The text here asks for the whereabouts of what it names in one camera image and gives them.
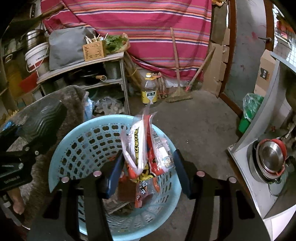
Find green leafy vegetables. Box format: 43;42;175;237
104;33;130;54

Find clear orange snack wrapper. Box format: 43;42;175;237
117;172;160;208

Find cardboard box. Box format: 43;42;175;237
253;49;276;96

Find light blue laundry basket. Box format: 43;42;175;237
48;114;181;240

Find wooden handled broom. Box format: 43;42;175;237
166;28;216;103

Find person's left hand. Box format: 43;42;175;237
8;188;25;215

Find pink striped curtain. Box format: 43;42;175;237
41;0;212;81

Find white red snack wrappers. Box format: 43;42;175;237
120;104;175;183

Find blue crumpled plastic bag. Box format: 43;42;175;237
1;120;15;132

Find white plastic bucket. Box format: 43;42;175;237
25;42;50;73

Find red plastic basket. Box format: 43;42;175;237
19;72;38;93

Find grey low shelf table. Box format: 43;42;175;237
37;52;130;114

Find green plastic bag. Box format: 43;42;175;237
238;93;264;133

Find cooking oil bottle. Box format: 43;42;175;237
141;73;158;104

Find yellow utensil holder box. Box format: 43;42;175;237
82;35;107;62

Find steel pot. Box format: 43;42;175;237
25;29;46;51

